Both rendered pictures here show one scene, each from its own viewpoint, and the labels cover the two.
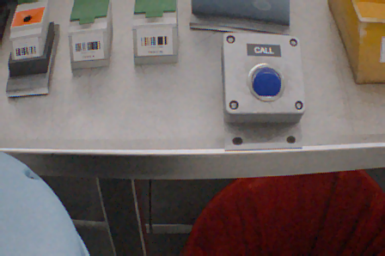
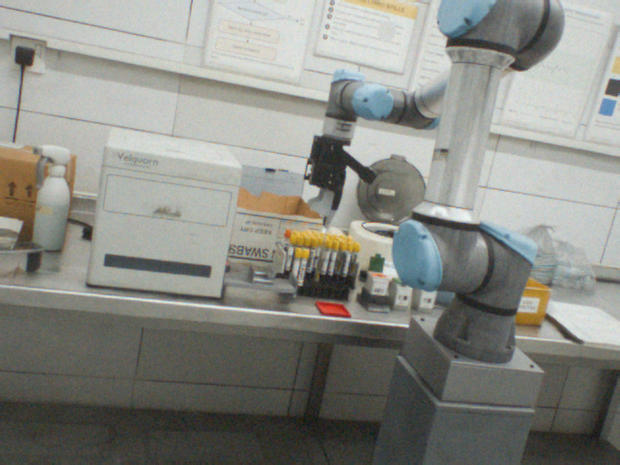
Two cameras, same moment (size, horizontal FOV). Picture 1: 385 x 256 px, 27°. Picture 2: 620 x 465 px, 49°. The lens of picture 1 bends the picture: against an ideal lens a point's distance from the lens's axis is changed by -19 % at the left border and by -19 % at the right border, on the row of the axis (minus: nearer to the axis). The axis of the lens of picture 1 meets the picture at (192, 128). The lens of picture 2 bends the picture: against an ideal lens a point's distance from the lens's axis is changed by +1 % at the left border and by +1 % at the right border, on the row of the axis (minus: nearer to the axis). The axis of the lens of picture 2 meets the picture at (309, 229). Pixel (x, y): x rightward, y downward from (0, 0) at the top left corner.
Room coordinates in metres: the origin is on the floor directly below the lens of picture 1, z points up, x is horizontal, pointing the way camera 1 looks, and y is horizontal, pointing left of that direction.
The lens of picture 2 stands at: (-0.87, 0.81, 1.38)
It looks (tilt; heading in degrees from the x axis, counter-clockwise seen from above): 12 degrees down; 343
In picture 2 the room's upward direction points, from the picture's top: 11 degrees clockwise
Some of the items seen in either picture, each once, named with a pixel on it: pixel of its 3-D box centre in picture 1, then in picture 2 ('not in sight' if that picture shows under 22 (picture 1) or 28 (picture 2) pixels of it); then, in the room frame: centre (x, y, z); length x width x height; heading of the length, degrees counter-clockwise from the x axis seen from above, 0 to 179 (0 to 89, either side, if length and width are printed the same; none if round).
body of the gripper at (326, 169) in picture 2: not in sight; (328, 163); (0.66, 0.33, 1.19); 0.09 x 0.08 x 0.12; 90
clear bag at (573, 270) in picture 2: not in sight; (569, 263); (1.04, -0.69, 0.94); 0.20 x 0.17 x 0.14; 72
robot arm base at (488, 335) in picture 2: not in sight; (480, 320); (0.21, 0.12, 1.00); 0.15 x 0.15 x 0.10
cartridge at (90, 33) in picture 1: (90, 28); (399, 294); (0.61, 0.10, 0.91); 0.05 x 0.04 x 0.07; 179
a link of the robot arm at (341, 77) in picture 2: not in sight; (346, 95); (0.65, 0.32, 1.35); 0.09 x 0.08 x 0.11; 10
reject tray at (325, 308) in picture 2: not in sight; (332, 309); (0.53, 0.29, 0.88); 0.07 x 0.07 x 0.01; 89
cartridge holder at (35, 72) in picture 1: (31, 52); (373, 297); (0.60, 0.17, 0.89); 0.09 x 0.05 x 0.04; 0
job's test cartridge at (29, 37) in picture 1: (29, 35); (376, 287); (0.60, 0.17, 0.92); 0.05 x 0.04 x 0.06; 0
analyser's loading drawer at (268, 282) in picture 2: not in sight; (251, 277); (0.57, 0.48, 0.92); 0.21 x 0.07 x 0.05; 89
